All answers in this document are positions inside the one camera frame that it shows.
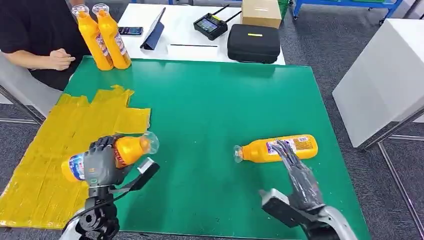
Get person's right hand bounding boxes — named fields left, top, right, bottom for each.
left=48, top=48, right=76, bottom=71

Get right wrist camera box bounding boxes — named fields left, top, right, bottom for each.
left=258, top=188, right=311, bottom=229

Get white desk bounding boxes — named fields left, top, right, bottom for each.
left=117, top=3, right=286, bottom=66

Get green table mat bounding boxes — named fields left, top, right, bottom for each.
left=62, top=55, right=373, bottom=240

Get green crate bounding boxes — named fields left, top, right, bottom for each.
left=278, top=0, right=291, bottom=20

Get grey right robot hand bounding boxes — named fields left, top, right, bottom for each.
left=271, top=139, right=327, bottom=213

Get thin black stylus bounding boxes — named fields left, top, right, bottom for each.
left=170, top=43, right=219, bottom=48

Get black smartphone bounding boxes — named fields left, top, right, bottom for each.
left=118, top=26, right=144, bottom=36

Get white table with metal legs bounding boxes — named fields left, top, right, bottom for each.
left=0, top=51, right=64, bottom=125
left=332, top=18, right=424, bottom=240

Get tablet with blue cover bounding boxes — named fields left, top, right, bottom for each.
left=140, top=7, right=167, bottom=51

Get yellow plastic sheet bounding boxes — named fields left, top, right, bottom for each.
left=0, top=84, right=152, bottom=230

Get black zippered carry case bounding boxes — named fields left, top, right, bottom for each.
left=227, top=23, right=281, bottom=65

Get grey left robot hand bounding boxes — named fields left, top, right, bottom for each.
left=82, top=135, right=128, bottom=190

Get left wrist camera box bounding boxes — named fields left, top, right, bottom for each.
left=109, top=157, right=161, bottom=196

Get blue metal cart frame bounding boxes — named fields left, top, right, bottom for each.
left=293, top=0, right=405, bottom=26

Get black remote controller with antennas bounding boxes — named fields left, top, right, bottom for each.
left=193, top=4, right=243, bottom=41

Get person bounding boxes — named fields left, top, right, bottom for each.
left=0, top=0, right=92, bottom=92

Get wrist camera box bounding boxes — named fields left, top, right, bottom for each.
left=258, top=188, right=311, bottom=229
left=109, top=157, right=161, bottom=196

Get brown cardboard box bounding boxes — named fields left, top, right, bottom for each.
left=241, top=0, right=283, bottom=29

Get orange drink bottle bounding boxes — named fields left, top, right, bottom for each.
left=233, top=134, right=319, bottom=164
left=92, top=3, right=132, bottom=70
left=71, top=4, right=115, bottom=71
left=61, top=131, right=160, bottom=183

